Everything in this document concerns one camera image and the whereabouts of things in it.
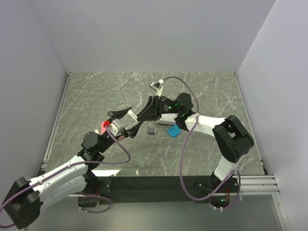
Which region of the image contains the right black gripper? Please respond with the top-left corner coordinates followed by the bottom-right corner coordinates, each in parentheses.
top-left (135, 96), bottom-right (181, 122)

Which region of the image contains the white square plug adapter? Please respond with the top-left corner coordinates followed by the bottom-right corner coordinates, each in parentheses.
top-left (127, 109), bottom-right (138, 122)

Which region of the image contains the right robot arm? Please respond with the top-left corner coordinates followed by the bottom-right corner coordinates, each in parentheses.
top-left (137, 93), bottom-right (255, 192)

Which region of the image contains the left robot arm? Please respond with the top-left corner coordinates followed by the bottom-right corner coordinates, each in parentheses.
top-left (0, 108), bottom-right (142, 229)

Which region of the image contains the small grey plug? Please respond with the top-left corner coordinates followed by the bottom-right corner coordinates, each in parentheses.
top-left (147, 128), bottom-right (156, 135)

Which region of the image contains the blue square plug adapter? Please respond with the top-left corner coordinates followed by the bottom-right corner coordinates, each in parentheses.
top-left (167, 125), bottom-right (181, 138)

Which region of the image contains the white triangular power strip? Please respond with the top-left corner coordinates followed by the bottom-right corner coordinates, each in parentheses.
top-left (157, 114), bottom-right (177, 126)

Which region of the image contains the pink triangular power strip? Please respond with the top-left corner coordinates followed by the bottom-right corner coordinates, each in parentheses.
top-left (101, 122), bottom-right (125, 140)

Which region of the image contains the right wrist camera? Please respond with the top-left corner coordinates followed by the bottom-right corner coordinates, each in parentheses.
top-left (150, 79), bottom-right (164, 97)

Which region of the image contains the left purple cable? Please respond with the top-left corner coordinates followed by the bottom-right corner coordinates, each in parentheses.
top-left (0, 127), bottom-right (132, 228)

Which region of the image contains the purple cable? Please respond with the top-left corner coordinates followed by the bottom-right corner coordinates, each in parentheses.
top-left (0, 127), bottom-right (132, 228)
top-left (162, 76), bottom-right (241, 212)

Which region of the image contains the aluminium rail frame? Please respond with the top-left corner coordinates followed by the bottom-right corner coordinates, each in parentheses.
top-left (36, 72), bottom-right (72, 177)

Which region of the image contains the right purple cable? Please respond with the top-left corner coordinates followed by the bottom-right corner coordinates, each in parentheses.
top-left (162, 76), bottom-right (241, 212)

